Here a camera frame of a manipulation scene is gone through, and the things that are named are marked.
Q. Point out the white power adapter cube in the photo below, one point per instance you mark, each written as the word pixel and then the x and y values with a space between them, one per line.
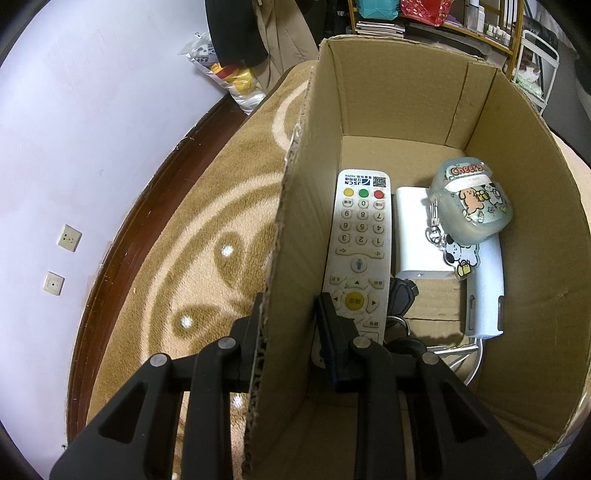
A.
pixel 416 257

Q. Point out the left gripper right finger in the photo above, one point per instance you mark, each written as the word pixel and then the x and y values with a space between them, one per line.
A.
pixel 413 414

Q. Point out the white cosmetic bottles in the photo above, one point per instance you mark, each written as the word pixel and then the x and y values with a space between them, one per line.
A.
pixel 490 18

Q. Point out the black key bunch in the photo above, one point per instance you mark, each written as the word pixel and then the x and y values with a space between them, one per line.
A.
pixel 402 295

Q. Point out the green cartoon earbuds case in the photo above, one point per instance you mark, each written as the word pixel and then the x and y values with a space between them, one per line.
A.
pixel 465 208

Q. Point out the teal gift bag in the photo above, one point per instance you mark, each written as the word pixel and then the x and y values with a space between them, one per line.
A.
pixel 379 9

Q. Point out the wooden bookshelf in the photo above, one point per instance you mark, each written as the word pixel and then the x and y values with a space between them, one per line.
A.
pixel 455 22

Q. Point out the black hanging garment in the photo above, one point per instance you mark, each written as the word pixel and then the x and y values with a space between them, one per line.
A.
pixel 234 32

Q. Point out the lower wall socket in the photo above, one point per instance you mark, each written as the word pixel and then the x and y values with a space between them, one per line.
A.
pixel 53 283

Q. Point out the red gift bag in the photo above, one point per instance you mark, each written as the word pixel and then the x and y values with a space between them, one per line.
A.
pixel 430 12

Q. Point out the white remote control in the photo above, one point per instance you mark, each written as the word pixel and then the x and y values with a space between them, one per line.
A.
pixel 358 270

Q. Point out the beige patterned rug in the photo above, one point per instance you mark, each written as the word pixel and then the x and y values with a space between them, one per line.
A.
pixel 212 257

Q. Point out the beige trench coat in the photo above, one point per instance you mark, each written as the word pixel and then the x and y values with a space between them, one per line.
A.
pixel 286 37

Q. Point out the stack of books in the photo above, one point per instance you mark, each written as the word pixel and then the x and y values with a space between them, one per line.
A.
pixel 380 29

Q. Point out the wall socket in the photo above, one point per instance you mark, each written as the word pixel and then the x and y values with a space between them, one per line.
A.
pixel 53 283
pixel 69 238

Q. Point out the snack bag on floor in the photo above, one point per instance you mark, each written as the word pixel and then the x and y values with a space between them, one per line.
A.
pixel 237 79

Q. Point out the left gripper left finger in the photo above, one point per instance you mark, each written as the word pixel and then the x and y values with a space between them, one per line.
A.
pixel 169 412

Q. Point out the white utility cart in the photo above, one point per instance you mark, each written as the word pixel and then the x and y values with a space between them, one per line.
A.
pixel 536 69

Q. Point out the upper wall socket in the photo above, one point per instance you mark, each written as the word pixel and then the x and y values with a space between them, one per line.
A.
pixel 69 238

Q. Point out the cardboard box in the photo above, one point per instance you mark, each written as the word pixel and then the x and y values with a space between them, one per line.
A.
pixel 407 107

